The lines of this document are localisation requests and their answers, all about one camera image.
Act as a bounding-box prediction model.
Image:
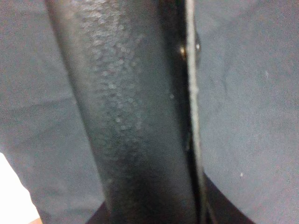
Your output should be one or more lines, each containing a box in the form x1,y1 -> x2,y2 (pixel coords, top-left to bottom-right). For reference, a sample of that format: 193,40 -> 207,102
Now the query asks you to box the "black tablecloth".
0,0 -> 299,224

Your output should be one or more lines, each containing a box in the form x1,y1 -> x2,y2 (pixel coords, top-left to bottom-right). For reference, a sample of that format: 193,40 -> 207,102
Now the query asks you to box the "black leather pouch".
45,0 -> 250,224

